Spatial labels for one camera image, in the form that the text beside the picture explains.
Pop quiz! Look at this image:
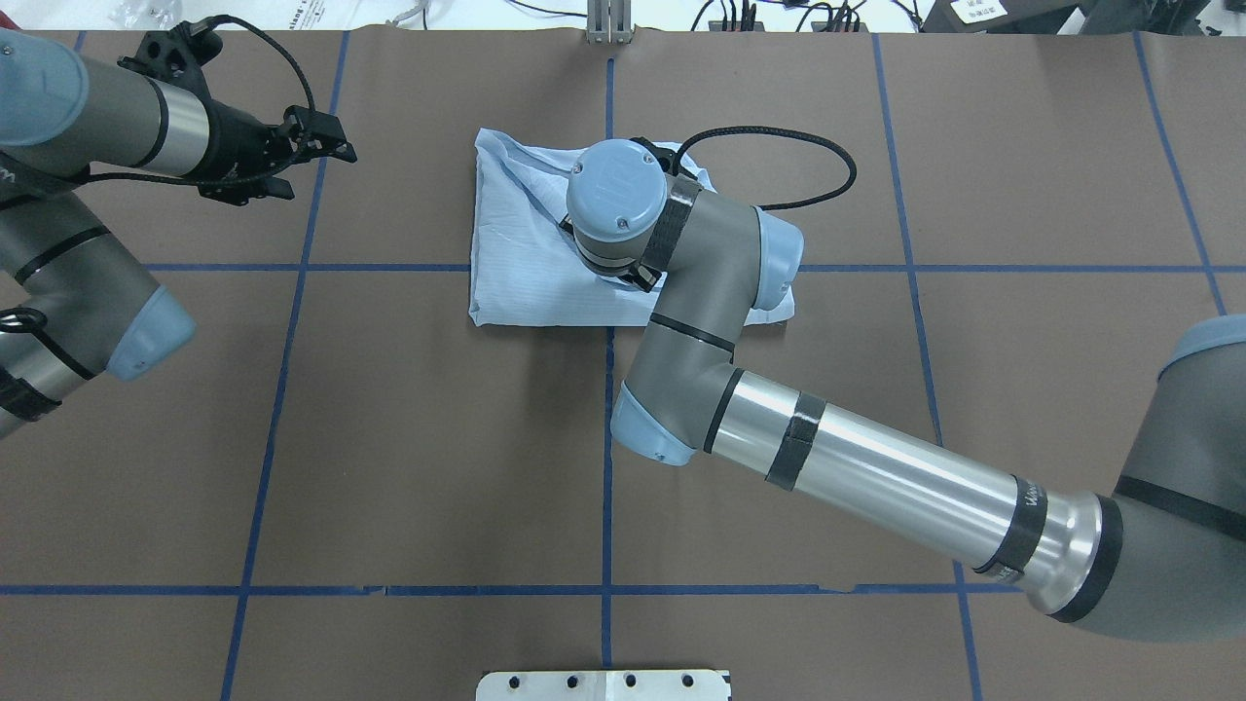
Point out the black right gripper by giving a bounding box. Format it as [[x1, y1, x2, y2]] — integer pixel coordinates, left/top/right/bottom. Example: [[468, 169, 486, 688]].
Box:
[[559, 141, 682, 293]]

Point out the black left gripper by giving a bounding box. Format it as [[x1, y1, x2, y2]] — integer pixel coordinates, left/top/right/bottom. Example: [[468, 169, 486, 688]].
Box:
[[120, 27, 359, 205]]

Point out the light blue button-up shirt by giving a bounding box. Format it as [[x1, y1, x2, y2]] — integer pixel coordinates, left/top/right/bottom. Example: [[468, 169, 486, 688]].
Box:
[[468, 129, 804, 327]]

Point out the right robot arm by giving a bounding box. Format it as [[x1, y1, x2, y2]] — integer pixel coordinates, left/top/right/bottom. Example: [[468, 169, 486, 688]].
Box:
[[561, 138, 1244, 642]]

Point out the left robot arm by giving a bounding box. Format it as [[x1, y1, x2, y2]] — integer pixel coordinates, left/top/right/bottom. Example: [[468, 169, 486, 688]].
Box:
[[1, 15, 358, 435]]

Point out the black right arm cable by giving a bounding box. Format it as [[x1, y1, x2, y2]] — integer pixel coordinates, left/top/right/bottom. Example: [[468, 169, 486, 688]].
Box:
[[672, 127, 858, 210]]

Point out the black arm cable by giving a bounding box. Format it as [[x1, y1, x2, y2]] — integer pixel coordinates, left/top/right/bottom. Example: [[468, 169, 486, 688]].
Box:
[[672, 127, 858, 210], [0, 15, 316, 337]]

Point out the grey aluminium post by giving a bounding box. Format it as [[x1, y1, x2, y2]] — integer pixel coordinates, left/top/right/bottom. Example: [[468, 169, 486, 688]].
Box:
[[586, 0, 635, 46]]

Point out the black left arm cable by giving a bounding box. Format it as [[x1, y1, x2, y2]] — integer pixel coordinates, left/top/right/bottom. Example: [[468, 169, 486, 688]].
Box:
[[0, 15, 316, 337]]

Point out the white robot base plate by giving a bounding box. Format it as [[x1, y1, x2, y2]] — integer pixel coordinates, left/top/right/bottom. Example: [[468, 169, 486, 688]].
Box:
[[475, 669, 734, 700]]

